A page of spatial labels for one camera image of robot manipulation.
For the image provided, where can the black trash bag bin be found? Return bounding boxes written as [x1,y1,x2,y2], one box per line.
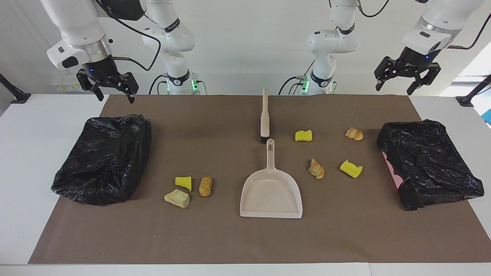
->
[51,114,152,206]

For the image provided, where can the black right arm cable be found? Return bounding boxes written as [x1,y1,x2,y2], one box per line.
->
[96,0,161,72]

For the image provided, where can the beige plastic dustpan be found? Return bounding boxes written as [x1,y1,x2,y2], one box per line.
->
[240,139,303,219]

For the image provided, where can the pale bread chunk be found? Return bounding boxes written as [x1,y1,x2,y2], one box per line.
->
[164,189,191,209]

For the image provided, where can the pink plastic bin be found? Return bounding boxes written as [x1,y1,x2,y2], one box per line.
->
[382,151,404,189]

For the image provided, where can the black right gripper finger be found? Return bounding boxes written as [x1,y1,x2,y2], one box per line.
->
[76,70,105,102]
[114,72,139,104]

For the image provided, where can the small yellow sponge piece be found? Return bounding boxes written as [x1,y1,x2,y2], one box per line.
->
[175,176,192,192]

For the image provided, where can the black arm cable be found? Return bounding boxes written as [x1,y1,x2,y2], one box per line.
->
[96,0,161,72]
[355,0,491,50]

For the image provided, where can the black clamp stand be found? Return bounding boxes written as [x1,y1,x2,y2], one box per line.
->
[456,75,491,107]
[0,73,31,104]

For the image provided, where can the brown table mat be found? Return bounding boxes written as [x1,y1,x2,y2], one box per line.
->
[28,95,491,264]

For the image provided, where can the white wall sockets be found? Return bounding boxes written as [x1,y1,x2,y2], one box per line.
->
[51,74,92,92]

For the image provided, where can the black trash bag liner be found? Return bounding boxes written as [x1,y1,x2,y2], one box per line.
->
[376,119,485,210]

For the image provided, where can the beige brush black bristles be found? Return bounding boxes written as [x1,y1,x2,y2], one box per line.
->
[260,88,270,144]

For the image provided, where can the curved yellow sponge piece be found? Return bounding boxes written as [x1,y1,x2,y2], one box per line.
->
[340,159,363,179]

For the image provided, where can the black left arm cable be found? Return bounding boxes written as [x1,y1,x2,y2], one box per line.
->
[355,0,491,50]

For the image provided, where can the brown fried croquette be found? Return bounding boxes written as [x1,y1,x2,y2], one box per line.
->
[199,176,213,197]

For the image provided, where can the black base cable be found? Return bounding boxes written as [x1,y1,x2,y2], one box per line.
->
[149,74,169,95]
[278,59,316,95]

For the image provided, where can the striped bread piece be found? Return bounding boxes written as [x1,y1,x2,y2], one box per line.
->
[344,127,364,141]
[308,159,325,180]

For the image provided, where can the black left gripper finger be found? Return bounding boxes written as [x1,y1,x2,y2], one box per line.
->
[407,65,441,96]
[374,57,404,92]

